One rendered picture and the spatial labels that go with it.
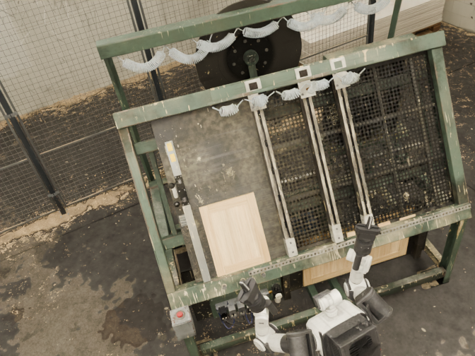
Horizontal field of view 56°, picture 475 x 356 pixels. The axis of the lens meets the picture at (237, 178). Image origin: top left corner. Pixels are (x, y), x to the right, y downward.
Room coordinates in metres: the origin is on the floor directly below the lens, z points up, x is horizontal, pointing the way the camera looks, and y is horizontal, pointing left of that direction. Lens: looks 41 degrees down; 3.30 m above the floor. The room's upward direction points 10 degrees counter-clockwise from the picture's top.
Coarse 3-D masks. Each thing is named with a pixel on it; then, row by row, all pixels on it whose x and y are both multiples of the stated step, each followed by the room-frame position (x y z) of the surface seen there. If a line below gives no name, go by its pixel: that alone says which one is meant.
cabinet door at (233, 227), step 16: (208, 208) 2.10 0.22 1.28; (224, 208) 2.10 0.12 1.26; (240, 208) 2.10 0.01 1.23; (256, 208) 2.10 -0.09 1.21; (208, 224) 2.04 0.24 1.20; (224, 224) 2.04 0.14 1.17; (240, 224) 2.04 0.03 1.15; (256, 224) 2.04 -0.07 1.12; (208, 240) 1.98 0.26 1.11; (224, 240) 1.98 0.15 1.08; (240, 240) 1.98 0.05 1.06; (256, 240) 1.98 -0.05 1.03; (224, 256) 1.92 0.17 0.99; (240, 256) 1.92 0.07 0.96; (256, 256) 1.92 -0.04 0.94; (224, 272) 1.86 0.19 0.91
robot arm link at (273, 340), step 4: (272, 324) 1.27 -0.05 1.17; (276, 328) 1.24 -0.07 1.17; (276, 332) 1.22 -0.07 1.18; (280, 332) 1.22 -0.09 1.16; (268, 336) 1.20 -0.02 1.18; (272, 336) 1.18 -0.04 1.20; (276, 336) 1.16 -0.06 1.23; (280, 336) 1.14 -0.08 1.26; (256, 340) 1.19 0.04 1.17; (260, 340) 1.19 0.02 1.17; (268, 340) 1.17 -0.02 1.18; (272, 340) 1.15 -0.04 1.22; (276, 340) 1.13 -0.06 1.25; (256, 344) 1.19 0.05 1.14; (260, 344) 1.17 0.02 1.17; (264, 344) 1.17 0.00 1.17; (268, 344) 1.16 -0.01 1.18; (272, 344) 1.14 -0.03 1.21; (276, 344) 1.12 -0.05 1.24; (260, 348) 1.17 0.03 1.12; (264, 348) 1.16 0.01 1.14; (268, 348) 1.14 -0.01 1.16; (272, 348) 1.13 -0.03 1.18; (276, 348) 1.11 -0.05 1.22; (280, 348) 1.09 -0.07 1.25; (268, 352) 1.15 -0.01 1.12; (272, 352) 1.13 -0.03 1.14; (284, 352) 1.07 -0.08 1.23
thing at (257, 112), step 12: (252, 96) 2.42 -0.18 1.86; (264, 96) 2.32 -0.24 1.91; (252, 108) 2.37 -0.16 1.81; (264, 120) 2.37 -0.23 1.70; (264, 132) 2.34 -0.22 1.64; (264, 144) 2.29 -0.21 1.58; (264, 156) 2.25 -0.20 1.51; (276, 168) 2.21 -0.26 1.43; (276, 180) 2.16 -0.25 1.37; (276, 192) 2.12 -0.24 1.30; (276, 204) 2.08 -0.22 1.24; (288, 228) 1.99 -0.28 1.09; (288, 240) 1.94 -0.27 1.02; (288, 252) 1.90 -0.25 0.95
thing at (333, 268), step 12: (384, 216) 2.21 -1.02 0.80; (348, 228) 2.16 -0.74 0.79; (408, 240) 2.25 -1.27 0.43; (372, 252) 2.20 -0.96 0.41; (384, 252) 2.22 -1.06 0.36; (396, 252) 2.23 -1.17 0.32; (324, 264) 2.13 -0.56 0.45; (336, 264) 2.15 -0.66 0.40; (348, 264) 2.17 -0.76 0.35; (372, 264) 2.20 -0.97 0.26; (312, 276) 2.12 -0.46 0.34; (324, 276) 2.13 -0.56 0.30
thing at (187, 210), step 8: (168, 152) 2.27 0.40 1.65; (176, 160) 2.25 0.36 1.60; (176, 168) 2.22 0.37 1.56; (184, 208) 2.08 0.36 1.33; (192, 216) 2.05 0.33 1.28; (192, 224) 2.02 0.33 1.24; (192, 232) 1.99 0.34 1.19; (192, 240) 1.97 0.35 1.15; (200, 248) 1.94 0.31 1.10; (200, 256) 1.91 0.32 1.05; (200, 264) 1.88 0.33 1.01; (208, 272) 1.85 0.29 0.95; (208, 280) 1.82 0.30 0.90
